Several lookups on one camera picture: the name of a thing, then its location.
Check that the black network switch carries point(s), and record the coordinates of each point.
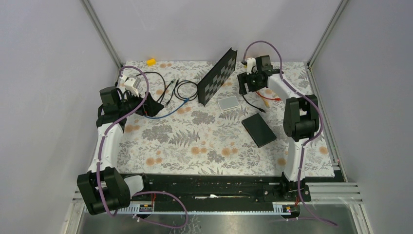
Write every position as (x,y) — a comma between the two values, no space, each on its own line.
(259,130)

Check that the checkerboard calibration board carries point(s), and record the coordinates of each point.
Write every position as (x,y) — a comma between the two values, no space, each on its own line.
(209,85)

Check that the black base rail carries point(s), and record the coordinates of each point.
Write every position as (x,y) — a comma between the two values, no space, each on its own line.
(148,193)

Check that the white network switch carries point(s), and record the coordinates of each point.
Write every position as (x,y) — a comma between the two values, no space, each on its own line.
(228,103)

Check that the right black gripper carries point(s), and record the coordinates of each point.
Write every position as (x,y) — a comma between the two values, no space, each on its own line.
(243,78)

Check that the yellow toy block left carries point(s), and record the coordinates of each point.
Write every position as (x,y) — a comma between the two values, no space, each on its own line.
(151,62)

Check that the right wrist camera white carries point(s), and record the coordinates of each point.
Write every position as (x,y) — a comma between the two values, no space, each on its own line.
(250,65)

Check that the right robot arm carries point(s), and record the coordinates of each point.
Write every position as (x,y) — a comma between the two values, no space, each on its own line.
(301,121)

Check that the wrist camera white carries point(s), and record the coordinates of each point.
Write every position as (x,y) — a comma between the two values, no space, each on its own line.
(131,84)
(250,65)

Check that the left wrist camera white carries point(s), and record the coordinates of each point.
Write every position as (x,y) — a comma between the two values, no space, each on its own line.
(131,84)

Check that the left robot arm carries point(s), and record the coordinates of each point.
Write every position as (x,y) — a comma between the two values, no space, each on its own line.
(106,151)

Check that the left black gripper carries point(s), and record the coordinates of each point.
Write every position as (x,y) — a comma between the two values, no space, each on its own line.
(150,107)

